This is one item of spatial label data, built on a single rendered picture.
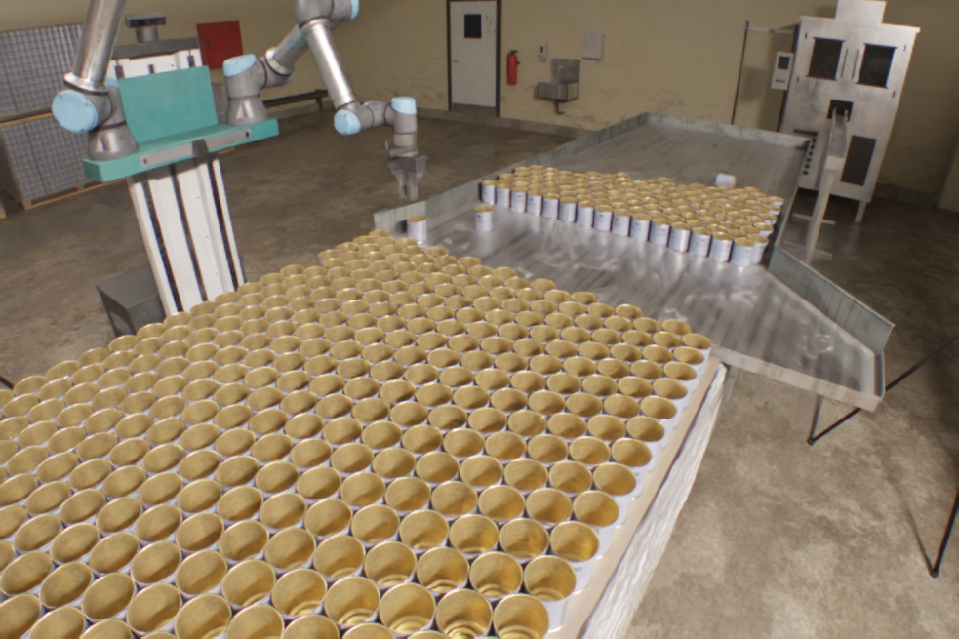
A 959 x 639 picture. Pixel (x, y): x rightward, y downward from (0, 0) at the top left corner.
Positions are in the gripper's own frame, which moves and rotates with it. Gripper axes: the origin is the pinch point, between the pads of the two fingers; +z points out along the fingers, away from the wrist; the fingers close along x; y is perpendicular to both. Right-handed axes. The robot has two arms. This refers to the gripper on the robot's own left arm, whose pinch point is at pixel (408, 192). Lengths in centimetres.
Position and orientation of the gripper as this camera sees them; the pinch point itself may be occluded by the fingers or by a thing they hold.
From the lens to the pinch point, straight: 178.3
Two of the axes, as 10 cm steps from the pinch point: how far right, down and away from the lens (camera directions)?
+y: 5.8, -3.8, 7.2
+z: 0.0, 8.8, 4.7
